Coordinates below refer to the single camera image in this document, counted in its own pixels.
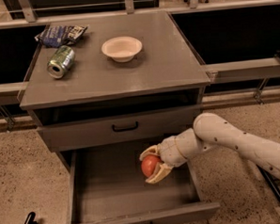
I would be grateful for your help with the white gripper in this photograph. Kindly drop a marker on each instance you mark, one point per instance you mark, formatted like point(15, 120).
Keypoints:
point(169, 152)

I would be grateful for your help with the red apple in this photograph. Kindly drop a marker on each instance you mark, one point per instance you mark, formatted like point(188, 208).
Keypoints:
point(149, 163)

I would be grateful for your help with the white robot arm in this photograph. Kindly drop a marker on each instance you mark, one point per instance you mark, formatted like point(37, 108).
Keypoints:
point(210, 130)

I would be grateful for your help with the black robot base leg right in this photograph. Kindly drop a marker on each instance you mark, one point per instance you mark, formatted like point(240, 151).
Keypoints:
point(272, 183)

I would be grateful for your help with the closed grey top drawer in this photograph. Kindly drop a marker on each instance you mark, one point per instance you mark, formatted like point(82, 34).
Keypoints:
point(91, 133)

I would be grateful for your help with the open grey middle drawer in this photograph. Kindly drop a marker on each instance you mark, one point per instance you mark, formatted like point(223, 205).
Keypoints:
point(107, 187)

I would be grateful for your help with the grey drawer cabinet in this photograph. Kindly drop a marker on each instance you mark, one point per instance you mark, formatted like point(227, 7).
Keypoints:
point(164, 74)

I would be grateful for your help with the white paper bowl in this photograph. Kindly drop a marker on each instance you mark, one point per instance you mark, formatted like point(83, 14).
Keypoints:
point(122, 49)

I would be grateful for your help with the grey metal railing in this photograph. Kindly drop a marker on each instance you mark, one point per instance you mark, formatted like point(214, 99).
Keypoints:
point(19, 13)

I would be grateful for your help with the green soda can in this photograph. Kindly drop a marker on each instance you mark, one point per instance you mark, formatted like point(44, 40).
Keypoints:
point(61, 61)

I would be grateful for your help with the blue chip bag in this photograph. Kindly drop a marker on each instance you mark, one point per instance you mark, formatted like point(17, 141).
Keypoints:
point(55, 36)

